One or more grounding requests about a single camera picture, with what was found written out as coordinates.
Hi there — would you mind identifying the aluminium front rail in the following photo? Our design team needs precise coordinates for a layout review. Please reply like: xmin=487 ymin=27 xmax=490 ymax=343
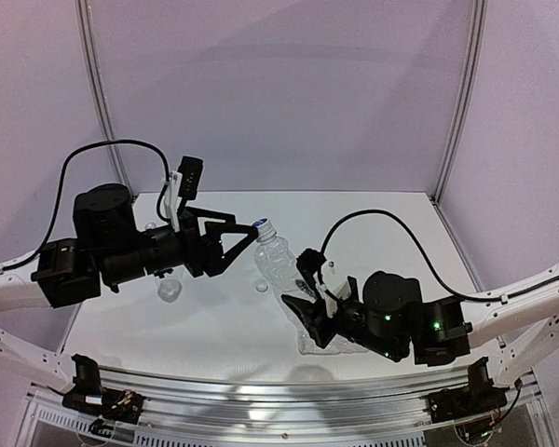
xmin=27 ymin=360 xmax=541 ymax=447

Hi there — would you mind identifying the black left camera cable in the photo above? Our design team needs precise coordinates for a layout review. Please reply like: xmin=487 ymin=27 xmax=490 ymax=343
xmin=0 ymin=139 xmax=173 ymax=276

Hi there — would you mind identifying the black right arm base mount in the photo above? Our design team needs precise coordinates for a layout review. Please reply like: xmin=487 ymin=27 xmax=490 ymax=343
xmin=427 ymin=357 xmax=525 ymax=425

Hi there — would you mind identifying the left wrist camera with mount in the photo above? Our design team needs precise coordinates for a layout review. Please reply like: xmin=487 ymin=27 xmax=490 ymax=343
xmin=157 ymin=156 xmax=204 ymax=233

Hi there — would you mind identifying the white blue bottle cap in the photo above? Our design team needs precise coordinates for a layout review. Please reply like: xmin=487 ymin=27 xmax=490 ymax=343
xmin=252 ymin=218 xmax=277 ymax=242
xmin=254 ymin=279 xmax=268 ymax=292

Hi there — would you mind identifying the black right camera cable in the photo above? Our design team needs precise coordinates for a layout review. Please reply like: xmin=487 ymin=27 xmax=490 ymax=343
xmin=319 ymin=209 xmax=509 ymax=304

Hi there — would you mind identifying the aluminium left corner post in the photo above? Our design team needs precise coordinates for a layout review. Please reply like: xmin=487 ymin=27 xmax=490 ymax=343
xmin=75 ymin=0 xmax=133 ymax=192

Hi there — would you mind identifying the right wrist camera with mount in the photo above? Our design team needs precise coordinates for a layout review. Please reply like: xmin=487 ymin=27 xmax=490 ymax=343
xmin=296 ymin=249 xmax=352 ymax=318

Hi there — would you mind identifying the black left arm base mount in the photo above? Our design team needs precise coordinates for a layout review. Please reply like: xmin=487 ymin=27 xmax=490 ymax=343
xmin=62 ymin=354 xmax=145 ymax=438

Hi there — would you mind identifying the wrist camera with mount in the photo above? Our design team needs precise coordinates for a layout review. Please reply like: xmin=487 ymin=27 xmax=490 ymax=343
xmin=296 ymin=249 xmax=352 ymax=318
xmin=157 ymin=156 xmax=204 ymax=233

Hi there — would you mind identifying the black camera cable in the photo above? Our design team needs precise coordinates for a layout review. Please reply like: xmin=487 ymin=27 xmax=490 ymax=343
xmin=319 ymin=209 xmax=509 ymax=304
xmin=0 ymin=139 xmax=173 ymax=276

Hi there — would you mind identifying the clear plastic bottle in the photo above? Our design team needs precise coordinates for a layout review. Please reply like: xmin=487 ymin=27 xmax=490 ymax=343
xmin=296 ymin=325 xmax=369 ymax=358
xmin=253 ymin=226 xmax=314 ymax=325
xmin=144 ymin=222 xmax=182 ymax=303

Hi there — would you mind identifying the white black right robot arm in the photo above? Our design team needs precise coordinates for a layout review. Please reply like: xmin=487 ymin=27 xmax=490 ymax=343
xmin=281 ymin=249 xmax=559 ymax=388

